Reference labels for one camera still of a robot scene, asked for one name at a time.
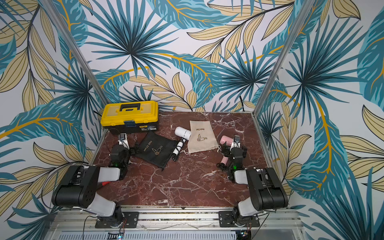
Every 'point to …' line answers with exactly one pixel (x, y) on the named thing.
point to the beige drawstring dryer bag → (202, 137)
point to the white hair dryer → (186, 135)
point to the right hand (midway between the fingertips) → (235, 143)
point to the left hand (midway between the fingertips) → (129, 142)
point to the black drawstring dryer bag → (156, 149)
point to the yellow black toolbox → (135, 117)
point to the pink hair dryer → (228, 139)
